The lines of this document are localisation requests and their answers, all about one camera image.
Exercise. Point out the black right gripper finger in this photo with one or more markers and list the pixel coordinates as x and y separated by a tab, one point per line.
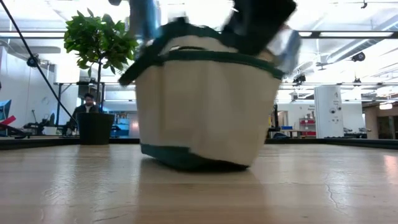
248	40

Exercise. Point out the beige green-trimmed gardening bag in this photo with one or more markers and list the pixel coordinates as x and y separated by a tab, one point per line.
202	109

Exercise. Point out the red storage shelf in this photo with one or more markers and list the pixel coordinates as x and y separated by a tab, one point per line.
308	127

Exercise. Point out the white tall cabinet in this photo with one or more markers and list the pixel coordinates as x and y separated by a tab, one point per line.
328	112

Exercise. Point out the green leafy potted tree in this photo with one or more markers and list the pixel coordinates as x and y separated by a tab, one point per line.
99	40

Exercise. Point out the person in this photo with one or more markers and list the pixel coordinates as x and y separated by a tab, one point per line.
88	100

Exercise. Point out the black plant pot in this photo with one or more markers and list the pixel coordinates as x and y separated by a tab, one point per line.
94	129

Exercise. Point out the black ceiling camera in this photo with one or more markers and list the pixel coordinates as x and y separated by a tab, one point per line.
32	60
359	56

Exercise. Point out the black aluminium table frame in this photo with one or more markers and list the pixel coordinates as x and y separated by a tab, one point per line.
357	142

